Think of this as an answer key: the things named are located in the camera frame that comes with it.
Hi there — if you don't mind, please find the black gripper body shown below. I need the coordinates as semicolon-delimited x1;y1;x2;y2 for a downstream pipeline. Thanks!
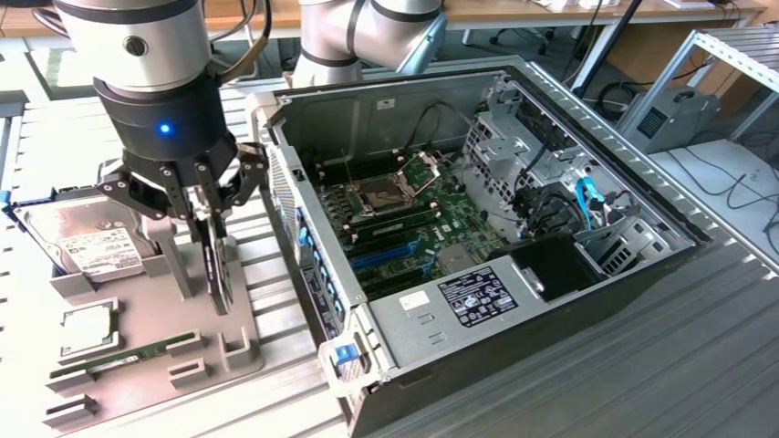
91;71;239;166

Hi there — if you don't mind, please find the black graphics card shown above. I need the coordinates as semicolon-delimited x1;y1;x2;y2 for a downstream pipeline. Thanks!
192;186;237;317

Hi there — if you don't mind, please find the silver hard disk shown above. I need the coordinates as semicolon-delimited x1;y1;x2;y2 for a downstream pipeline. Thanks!
11;191;151;282

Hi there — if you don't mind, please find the thin socket locking lever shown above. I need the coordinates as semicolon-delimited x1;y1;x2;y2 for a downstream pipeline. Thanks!
340;148;360;189

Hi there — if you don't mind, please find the open grey PC case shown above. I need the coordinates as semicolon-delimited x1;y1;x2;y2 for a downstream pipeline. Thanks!
243;55;715;438

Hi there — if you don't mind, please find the CPU socket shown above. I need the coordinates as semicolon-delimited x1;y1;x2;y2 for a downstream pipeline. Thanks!
355;175;419;215

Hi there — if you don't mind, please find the installed black RAM stick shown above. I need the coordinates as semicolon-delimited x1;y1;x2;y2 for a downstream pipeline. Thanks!
351;212;440;239

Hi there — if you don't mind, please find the blue expansion slot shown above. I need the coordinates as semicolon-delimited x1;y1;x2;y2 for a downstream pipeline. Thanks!
349;244;411;270

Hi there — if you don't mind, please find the metal socket cover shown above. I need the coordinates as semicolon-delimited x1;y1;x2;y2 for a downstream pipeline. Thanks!
392;152;443;200

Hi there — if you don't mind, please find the grey parts rack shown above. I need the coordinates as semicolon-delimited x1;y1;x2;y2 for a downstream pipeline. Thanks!
36;217;267;430

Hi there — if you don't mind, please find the silver CPU chip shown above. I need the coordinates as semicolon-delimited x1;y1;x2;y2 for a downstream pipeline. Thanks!
60;308;117;357

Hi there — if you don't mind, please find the green RAM stick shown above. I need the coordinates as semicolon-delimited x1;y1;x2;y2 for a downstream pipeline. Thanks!
48;335;200;380

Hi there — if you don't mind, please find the green motherboard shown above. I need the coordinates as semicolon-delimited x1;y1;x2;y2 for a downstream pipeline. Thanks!
315;150;519;302

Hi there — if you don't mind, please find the grey chipset heatsink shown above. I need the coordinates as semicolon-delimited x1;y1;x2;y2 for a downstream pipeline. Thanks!
437;245;480;270

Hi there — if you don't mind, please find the silver perforated drive cage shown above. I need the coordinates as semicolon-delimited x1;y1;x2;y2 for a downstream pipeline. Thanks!
460;75;586;229

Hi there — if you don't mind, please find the grey power supply unit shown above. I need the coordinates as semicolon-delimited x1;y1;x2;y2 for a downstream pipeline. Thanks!
367;255;543;370

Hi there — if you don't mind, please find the office chair with black base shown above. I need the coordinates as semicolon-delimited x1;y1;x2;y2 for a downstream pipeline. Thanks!
460;26;556;57

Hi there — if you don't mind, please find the long wooden desk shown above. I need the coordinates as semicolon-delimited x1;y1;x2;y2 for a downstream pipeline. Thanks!
443;0;770;88

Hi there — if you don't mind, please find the silver disk bay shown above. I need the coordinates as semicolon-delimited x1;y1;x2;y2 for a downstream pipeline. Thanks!
575;216;671;277

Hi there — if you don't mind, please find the grey control box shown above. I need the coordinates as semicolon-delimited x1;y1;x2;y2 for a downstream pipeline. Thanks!
632;86;723;154

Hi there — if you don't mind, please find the white side table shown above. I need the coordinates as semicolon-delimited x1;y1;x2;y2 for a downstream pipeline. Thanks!
647;139;779;270

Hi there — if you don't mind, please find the black looped wire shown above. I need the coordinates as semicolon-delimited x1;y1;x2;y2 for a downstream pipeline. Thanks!
408;102;477;148

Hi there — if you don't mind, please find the black power wire bundle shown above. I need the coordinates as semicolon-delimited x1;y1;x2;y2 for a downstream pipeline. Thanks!
513;186;579;238

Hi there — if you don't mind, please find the blue SATA wire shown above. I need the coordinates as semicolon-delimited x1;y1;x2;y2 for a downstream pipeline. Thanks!
574;175;607;232

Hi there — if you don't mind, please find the coiled black floor cable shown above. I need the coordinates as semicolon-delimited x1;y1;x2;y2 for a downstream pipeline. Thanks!
595;81;638;113

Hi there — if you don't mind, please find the thin black table cable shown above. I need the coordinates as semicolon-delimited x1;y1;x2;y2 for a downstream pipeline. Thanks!
666;145;779;215

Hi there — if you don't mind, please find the aluminium frame shelf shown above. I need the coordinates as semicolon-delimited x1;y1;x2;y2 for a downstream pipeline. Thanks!
614;25;779;142

